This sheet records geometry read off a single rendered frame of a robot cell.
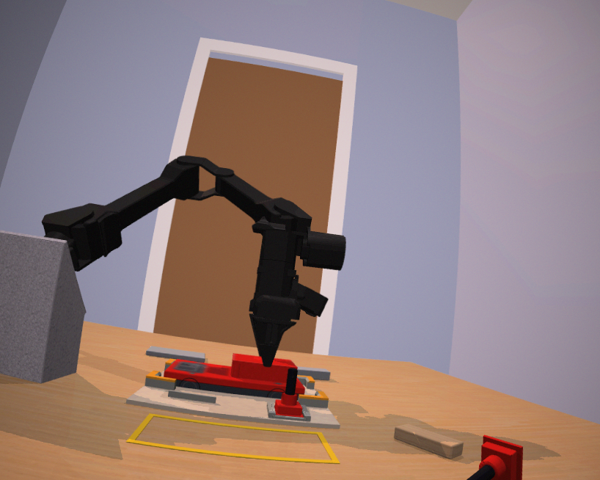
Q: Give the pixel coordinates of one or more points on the beige rectangular block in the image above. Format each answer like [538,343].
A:
[430,441]

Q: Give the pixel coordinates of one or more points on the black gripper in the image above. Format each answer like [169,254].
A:
[271,307]

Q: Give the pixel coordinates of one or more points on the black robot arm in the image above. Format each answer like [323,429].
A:
[92,230]

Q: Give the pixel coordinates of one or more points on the yellow rectangular frame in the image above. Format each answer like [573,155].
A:
[144,423]

